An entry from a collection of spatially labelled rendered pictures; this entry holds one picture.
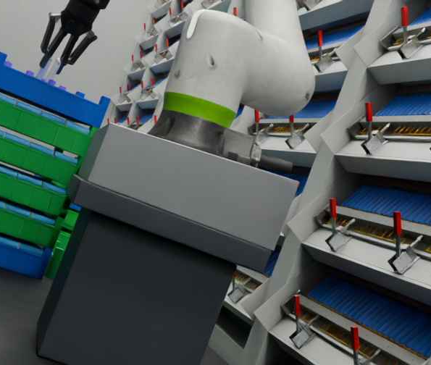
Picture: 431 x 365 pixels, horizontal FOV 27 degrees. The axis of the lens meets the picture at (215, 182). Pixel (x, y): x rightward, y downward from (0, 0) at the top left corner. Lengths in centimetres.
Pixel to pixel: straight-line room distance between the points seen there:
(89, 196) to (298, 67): 48
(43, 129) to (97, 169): 85
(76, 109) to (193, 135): 79
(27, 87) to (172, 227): 90
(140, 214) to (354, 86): 67
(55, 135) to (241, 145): 80
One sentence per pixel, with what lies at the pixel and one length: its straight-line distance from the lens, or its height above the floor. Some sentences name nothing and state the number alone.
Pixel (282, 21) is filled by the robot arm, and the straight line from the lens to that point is 170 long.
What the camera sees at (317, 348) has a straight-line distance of 165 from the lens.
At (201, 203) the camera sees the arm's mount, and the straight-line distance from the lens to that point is 141.
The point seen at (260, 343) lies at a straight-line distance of 187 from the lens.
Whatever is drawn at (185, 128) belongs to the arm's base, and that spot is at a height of 42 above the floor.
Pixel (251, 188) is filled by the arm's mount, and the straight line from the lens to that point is 143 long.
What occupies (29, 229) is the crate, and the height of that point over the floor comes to 11.
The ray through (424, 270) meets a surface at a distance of 141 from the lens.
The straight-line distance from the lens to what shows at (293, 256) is 185.
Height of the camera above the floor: 30
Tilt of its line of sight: 2 degrees up
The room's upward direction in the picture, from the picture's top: 21 degrees clockwise
